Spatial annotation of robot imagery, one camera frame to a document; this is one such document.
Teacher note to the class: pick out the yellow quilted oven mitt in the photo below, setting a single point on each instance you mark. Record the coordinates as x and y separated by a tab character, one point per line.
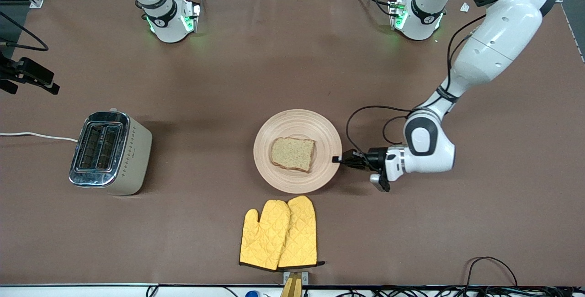
265	237
304	233

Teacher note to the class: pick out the brown table cover sheet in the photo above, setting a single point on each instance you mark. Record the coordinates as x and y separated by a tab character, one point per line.
411	219

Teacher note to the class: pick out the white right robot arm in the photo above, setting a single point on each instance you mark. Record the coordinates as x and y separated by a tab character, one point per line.
167	18

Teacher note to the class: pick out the blue bottle cap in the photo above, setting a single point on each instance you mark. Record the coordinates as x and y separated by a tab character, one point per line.
252	294

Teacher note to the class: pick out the chrome and beige toaster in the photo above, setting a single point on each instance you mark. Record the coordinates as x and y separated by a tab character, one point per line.
132	160

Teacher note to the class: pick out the wooden wedge with metal bracket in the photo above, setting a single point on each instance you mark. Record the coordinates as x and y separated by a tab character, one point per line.
292	288

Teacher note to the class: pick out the round light wooden plate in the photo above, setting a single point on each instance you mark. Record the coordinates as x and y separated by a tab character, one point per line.
297	123

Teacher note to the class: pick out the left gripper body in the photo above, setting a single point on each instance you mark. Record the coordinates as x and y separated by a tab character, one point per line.
375	158

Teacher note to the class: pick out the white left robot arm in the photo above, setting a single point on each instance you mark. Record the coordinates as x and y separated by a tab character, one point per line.
498	36

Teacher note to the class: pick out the brown bread slice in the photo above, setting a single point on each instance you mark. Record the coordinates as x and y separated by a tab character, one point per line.
292	153

